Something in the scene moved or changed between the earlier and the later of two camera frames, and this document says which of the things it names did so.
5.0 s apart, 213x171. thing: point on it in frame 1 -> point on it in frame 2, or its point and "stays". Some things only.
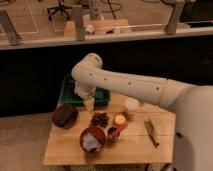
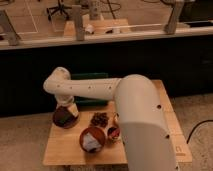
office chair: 59,8 stays
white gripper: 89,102 -> 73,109
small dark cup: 115,131 stays
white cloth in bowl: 90,143 stays
